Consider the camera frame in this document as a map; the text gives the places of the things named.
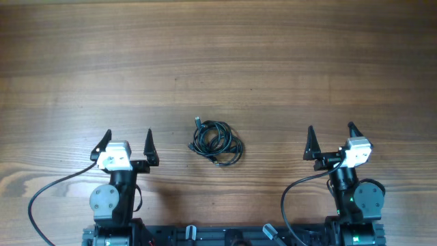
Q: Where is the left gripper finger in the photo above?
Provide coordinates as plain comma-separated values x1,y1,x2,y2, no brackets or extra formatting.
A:
143,128,159,166
90,129,112,161

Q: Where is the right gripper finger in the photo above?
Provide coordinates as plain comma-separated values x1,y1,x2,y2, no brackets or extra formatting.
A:
303,125,322,161
348,122,363,137

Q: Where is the black long USB cable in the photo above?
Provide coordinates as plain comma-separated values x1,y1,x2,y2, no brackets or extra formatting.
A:
201,120,244,167

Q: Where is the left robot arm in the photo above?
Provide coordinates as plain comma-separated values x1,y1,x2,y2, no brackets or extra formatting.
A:
82,130,159,246

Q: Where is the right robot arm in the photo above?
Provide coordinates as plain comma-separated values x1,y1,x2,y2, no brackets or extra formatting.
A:
303,122,386,246

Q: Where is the right camera cable black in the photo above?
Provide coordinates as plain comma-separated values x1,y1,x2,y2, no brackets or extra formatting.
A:
280,159,346,246

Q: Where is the camera cable black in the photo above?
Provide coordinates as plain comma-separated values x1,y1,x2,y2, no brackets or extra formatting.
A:
280,159,346,246
27,161,98,246

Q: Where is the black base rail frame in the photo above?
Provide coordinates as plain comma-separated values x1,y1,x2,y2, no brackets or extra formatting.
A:
82,222,386,246

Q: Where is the left camera cable black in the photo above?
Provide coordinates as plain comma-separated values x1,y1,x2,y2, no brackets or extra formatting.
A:
27,161,98,246

